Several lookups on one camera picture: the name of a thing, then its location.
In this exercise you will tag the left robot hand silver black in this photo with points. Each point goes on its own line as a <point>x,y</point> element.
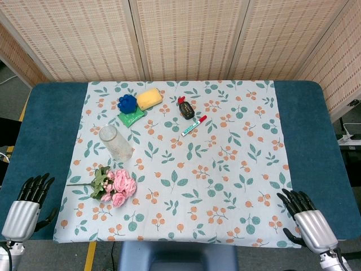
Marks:
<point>22,217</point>

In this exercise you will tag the blue plastic toy block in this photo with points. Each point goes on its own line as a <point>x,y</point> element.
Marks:
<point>127,104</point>

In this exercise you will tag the green plastic packet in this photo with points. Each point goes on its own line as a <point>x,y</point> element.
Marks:
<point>131,119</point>

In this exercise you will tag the floral print tablecloth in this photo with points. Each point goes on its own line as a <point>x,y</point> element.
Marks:
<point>197,158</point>

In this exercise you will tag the black ink bottle red cap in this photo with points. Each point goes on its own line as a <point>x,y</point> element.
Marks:
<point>186,109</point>

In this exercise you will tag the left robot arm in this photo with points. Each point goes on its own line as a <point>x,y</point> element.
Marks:
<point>9,255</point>

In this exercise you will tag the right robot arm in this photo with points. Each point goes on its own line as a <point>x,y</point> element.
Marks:
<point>334,261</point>

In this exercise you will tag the red capped whiteboard marker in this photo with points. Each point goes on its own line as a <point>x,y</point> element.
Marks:
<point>194,125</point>

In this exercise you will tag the blue felt table cover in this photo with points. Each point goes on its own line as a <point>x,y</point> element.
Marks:
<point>42,135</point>

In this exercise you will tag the pink artificial flower bouquet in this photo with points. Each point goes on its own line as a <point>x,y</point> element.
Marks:
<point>117,185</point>

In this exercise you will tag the textured clear glass vase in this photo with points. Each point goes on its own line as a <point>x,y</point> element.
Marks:
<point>115,142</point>

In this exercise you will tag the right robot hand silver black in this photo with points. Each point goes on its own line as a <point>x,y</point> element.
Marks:
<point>314,226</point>

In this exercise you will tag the woven bamboo screen panel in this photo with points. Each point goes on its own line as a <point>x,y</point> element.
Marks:
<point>335,65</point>
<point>17,56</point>
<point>189,36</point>
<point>285,36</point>

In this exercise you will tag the yellow sponge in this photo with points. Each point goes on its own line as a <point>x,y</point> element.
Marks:
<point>149,98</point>

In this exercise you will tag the pink rose bouquet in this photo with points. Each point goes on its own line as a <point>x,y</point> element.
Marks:
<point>76,36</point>

